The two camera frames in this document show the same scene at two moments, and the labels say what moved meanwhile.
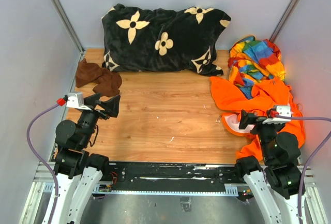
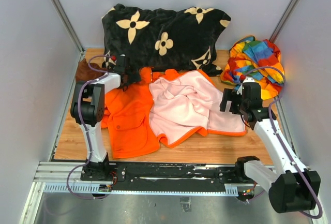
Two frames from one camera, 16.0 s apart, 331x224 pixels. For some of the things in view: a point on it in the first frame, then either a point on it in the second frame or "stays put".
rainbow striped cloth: x=252 y=61 stays put
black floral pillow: x=138 y=39 stays put
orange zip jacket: x=230 y=101 to x=164 y=107
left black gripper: x=111 y=106 to x=135 y=78
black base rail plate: x=172 y=176 stays put
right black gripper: x=251 y=118 to x=229 y=94
